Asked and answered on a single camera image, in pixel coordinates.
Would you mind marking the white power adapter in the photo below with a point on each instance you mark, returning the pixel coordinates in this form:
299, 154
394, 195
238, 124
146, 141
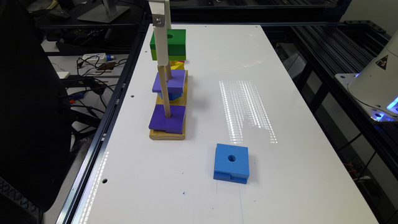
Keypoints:
98, 58

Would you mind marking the light purple square block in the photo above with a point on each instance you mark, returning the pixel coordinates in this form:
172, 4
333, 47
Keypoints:
174, 85

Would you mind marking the wooden peg base board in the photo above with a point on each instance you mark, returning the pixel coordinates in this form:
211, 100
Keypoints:
182, 101

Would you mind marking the wooden peg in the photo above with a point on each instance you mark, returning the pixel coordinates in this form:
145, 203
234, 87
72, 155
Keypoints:
168, 71
164, 89

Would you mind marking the dark purple square block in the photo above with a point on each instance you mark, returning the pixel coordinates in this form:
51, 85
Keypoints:
174, 124

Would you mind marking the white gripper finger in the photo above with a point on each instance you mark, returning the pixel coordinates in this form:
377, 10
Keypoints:
161, 20

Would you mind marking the yellow block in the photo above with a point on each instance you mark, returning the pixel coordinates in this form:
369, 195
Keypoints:
175, 65

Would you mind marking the blue block under purple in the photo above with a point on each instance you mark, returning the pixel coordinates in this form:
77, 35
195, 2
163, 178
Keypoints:
172, 96

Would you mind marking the blue square block with hole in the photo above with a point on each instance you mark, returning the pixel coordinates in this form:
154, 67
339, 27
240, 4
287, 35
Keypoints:
231, 163

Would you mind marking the monitor stand base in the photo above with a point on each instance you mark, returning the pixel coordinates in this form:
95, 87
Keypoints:
105, 13

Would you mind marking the green square block with hole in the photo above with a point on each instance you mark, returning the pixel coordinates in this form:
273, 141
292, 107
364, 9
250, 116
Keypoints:
176, 43

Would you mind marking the near wooden peg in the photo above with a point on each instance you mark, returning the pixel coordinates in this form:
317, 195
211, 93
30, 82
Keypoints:
164, 89

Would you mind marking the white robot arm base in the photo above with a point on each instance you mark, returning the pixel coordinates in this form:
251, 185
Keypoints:
375, 87

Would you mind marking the middle wooden peg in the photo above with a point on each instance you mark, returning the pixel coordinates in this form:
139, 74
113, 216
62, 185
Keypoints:
168, 71

